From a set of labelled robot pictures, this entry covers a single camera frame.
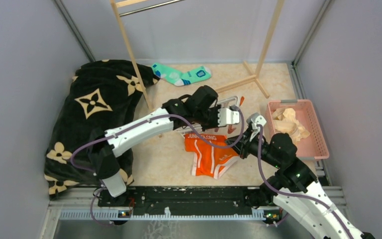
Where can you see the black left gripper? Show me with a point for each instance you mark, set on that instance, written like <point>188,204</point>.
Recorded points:
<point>215,124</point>

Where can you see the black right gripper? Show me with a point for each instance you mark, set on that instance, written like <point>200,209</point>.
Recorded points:
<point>241,144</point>

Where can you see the white plastic clip hanger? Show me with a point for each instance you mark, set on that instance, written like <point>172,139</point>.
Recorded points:
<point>225,103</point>

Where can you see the orange underwear white trim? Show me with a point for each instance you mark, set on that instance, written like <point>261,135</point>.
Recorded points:
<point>208,159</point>

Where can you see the pink perforated plastic basket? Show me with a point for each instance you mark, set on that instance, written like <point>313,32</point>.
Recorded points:
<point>314,146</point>

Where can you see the wooden drying rack frame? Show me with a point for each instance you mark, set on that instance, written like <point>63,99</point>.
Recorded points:
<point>254,75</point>

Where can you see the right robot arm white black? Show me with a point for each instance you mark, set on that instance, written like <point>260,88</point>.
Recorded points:
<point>295,188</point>

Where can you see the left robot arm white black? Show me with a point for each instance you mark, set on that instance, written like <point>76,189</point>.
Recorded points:
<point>106,146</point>

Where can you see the salmon pink clothes peg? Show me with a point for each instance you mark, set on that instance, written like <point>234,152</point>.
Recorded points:
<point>231,129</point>

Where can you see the orange clothes peg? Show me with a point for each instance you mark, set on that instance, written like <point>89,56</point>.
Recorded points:
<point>242,99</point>

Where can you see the green patterned sock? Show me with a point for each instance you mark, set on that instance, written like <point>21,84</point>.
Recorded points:
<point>179,78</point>

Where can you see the beige cloth in basket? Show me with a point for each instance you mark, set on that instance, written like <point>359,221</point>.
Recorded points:
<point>284,121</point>

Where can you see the black floral blanket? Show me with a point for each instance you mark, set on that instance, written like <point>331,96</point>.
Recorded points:
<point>103,95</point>

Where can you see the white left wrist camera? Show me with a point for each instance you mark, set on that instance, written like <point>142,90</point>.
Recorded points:
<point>228,116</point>

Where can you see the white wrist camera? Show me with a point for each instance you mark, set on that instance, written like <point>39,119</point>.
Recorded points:
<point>228,116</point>
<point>254,120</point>

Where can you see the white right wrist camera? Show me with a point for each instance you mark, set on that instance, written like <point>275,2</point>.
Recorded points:
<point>254,120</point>

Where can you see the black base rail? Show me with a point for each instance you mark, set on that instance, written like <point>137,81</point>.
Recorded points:
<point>193,203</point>

